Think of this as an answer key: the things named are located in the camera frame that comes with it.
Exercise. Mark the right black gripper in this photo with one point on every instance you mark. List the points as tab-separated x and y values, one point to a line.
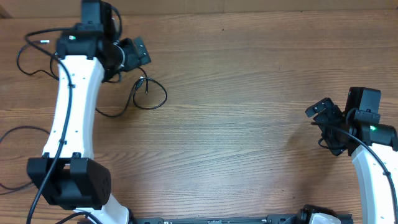
324	104

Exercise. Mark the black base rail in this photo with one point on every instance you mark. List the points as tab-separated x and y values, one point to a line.
270	219

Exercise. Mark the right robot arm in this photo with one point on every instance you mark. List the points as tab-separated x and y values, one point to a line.
372	147

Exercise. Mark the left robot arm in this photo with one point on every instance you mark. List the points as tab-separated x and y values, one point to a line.
88	54

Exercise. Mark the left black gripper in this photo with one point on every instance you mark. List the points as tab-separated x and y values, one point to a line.
134	59

